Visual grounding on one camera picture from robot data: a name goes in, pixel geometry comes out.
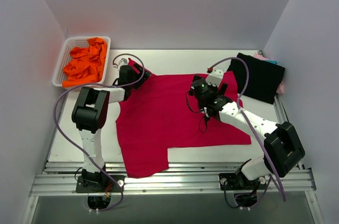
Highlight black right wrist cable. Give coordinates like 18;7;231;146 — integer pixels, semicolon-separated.
185;90;211;133

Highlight crimson red t-shirt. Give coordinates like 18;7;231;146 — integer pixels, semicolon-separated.
116;74;251;178

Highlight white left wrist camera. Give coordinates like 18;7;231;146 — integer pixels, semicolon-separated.
113;58;129;70

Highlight white plastic basket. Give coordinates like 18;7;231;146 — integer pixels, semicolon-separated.
52;36;111;87

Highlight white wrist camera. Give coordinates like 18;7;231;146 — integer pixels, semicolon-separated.
113;58;129;70
206;67;224;88

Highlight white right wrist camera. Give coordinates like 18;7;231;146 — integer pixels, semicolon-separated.
206;67;224;88

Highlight crumpled orange t-shirt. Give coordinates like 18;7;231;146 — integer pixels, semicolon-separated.
62;37;108;88

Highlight folded teal t-shirt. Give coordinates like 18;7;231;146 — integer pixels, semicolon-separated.
265;59;278;65

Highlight folded pink t-shirt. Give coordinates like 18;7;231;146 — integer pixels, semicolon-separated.
254;51;284;94

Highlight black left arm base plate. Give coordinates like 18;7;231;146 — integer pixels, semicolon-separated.
75;175;121;193

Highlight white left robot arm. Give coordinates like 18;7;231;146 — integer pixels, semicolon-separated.
72;63;151;192

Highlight aluminium rail frame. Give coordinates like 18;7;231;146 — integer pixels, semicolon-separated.
21;94;324;224

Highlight folded black t-shirt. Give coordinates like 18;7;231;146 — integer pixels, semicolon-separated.
227;53;285;104

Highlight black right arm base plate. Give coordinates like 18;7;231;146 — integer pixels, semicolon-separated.
218;173;267;191

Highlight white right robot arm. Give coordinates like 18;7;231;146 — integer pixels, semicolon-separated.
189;75;305;189

